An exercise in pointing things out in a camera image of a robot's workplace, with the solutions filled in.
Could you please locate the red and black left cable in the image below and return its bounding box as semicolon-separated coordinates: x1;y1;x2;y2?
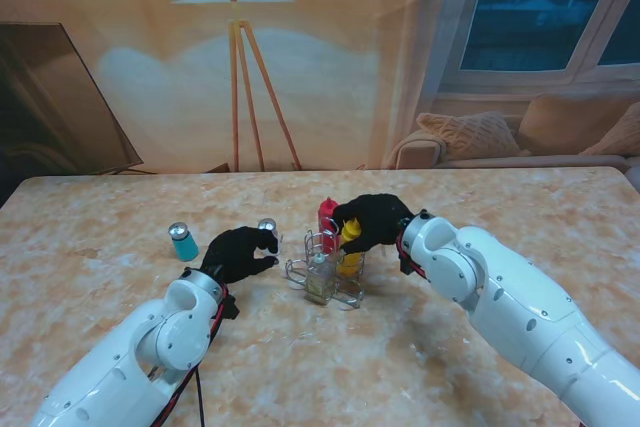
149;296;225;427

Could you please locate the window with white frame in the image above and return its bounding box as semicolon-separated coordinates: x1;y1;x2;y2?
439;0;640;94

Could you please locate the clear square glass bottle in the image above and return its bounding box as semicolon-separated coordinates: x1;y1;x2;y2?
304;251;335;306

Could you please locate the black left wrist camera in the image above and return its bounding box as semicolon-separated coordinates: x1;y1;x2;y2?
219;294;240;322

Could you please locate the beige sofa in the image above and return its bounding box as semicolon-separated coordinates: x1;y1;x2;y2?
394;94;640;171

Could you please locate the red and black right cable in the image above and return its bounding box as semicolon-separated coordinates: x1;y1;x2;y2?
396;226;429;279

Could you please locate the red squeeze bottle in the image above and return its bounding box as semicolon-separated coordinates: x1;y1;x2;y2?
318;196;341;254

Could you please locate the red and black cable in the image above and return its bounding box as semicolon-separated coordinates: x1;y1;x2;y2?
396;226;429;279
149;296;225;427

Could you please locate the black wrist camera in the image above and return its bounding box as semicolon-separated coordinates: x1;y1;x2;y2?
399;241;427;278
219;294;240;322

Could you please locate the white shaker with metal cap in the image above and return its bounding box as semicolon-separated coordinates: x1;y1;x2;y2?
257;218;284;254

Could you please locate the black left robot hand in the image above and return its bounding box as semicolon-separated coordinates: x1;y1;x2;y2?
200;226;281;284

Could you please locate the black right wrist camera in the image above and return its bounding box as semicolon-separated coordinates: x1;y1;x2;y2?
399;241;427;278

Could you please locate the chrome wire condiment rack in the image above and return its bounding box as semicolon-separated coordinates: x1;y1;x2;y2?
284;229;367;309

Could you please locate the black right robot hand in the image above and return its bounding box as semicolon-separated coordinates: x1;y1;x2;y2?
331;193;416;254

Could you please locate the dark flat television screen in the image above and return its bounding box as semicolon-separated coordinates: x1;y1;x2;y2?
0;21;145;208

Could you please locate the yellow squeeze bottle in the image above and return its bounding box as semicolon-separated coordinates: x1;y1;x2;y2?
335;216;362;278

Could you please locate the knitted beige cushion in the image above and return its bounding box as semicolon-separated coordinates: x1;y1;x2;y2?
415;111;522;161

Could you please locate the teal shaker with metal cap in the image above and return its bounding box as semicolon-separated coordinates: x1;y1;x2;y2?
167;222;201;263

